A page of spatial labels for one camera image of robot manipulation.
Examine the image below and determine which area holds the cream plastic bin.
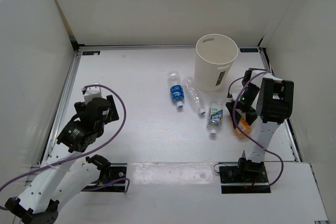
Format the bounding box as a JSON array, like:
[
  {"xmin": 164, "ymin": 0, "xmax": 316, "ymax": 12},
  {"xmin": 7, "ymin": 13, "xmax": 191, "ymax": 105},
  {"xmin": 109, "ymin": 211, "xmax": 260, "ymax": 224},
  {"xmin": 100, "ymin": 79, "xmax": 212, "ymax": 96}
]
[{"xmin": 194, "ymin": 34, "xmax": 239, "ymax": 92}]

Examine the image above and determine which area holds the orange juice bottle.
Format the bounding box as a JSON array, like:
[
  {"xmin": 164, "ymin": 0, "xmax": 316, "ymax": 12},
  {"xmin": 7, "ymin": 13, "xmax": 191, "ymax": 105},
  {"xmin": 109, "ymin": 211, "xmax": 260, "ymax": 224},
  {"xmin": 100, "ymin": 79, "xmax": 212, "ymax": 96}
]
[{"xmin": 231, "ymin": 118, "xmax": 252, "ymax": 138}]

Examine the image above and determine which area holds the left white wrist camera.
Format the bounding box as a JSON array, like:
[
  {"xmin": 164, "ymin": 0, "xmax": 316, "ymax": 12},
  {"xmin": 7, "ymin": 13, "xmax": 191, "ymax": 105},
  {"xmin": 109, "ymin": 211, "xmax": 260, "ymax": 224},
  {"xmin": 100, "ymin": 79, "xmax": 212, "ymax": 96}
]
[{"xmin": 81, "ymin": 82, "xmax": 102, "ymax": 104}]

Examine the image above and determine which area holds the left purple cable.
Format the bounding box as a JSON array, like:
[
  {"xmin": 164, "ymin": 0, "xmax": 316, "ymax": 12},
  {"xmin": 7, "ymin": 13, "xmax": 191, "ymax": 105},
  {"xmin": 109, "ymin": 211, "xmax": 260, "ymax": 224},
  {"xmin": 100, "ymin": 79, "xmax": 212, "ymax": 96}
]
[{"xmin": 0, "ymin": 84, "xmax": 127, "ymax": 210}]

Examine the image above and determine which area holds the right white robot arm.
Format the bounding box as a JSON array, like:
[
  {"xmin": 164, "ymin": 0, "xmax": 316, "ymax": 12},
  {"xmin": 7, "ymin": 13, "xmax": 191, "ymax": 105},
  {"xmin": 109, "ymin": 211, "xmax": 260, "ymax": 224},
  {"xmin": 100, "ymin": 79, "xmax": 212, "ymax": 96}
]
[{"xmin": 225, "ymin": 68, "xmax": 294, "ymax": 182}]

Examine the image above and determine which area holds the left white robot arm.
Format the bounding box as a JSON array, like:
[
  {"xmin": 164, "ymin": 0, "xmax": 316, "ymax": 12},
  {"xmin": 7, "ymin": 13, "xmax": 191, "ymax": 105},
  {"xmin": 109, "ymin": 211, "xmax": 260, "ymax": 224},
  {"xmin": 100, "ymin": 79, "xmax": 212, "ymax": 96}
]
[{"xmin": 5, "ymin": 95, "xmax": 119, "ymax": 223}]

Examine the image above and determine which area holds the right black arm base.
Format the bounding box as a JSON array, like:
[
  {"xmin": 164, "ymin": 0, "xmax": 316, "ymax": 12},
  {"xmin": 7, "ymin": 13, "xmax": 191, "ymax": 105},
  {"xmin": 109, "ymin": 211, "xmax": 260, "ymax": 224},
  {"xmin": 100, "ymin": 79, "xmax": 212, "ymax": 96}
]
[{"xmin": 214, "ymin": 161, "xmax": 271, "ymax": 194}]

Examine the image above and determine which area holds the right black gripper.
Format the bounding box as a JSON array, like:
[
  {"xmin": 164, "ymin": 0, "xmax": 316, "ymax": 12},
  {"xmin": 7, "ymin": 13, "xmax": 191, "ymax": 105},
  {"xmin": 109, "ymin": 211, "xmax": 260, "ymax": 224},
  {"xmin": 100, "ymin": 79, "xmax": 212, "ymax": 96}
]
[{"xmin": 226, "ymin": 84, "xmax": 260, "ymax": 129}]

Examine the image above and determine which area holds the purple cable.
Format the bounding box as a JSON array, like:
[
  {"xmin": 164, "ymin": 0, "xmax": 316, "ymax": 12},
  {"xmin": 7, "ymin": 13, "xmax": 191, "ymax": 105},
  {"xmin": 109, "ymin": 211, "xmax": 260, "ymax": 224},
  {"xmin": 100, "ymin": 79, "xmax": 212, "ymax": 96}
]
[
  {"xmin": 0, "ymin": 84, "xmax": 127, "ymax": 210},
  {"xmin": 227, "ymin": 71, "xmax": 285, "ymax": 189}
]

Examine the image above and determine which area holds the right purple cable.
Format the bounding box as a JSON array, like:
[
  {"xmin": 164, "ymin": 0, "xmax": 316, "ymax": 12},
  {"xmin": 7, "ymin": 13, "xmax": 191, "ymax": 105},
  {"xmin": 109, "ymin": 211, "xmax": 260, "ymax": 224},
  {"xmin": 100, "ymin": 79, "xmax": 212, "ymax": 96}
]
[{"xmin": 227, "ymin": 71, "xmax": 285, "ymax": 189}]

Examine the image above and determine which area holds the blue label water bottle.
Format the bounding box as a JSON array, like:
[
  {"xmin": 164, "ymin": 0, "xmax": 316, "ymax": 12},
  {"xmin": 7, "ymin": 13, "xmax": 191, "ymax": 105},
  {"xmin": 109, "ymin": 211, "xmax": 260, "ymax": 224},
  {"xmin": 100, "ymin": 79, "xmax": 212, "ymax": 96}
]
[{"xmin": 168, "ymin": 71, "xmax": 184, "ymax": 109}]

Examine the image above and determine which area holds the green blue label bottle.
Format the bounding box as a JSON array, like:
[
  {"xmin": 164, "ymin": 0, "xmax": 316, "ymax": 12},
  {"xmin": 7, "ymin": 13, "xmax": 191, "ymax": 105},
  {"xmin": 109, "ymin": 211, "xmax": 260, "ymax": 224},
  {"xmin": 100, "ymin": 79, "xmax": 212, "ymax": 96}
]
[{"xmin": 207, "ymin": 101, "xmax": 223, "ymax": 136}]

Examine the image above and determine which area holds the clear crumpled plastic bottle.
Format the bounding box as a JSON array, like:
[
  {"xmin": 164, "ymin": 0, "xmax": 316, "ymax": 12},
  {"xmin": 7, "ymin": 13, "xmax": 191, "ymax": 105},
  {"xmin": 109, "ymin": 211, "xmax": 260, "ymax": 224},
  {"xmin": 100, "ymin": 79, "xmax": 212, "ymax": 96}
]
[{"xmin": 182, "ymin": 77, "xmax": 206, "ymax": 116}]

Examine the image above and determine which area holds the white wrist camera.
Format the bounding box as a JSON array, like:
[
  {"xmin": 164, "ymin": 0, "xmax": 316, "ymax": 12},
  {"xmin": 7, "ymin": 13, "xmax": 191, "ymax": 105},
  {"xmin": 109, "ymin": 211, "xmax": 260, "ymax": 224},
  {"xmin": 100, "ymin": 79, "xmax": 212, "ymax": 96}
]
[
  {"xmin": 81, "ymin": 82, "xmax": 102, "ymax": 104},
  {"xmin": 227, "ymin": 91, "xmax": 239, "ymax": 102}
]

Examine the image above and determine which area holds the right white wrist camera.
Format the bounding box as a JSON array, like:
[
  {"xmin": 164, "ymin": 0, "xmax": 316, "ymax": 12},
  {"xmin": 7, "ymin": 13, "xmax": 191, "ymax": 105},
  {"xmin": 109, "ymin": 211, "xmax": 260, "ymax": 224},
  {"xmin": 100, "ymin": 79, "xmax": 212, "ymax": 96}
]
[{"xmin": 227, "ymin": 91, "xmax": 239, "ymax": 102}]

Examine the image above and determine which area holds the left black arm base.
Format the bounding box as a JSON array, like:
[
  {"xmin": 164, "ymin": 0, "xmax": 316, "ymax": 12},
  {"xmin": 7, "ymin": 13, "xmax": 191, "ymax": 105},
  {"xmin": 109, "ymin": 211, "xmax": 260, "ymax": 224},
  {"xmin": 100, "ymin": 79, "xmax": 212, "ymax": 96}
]
[{"xmin": 81, "ymin": 163, "xmax": 128, "ymax": 193}]

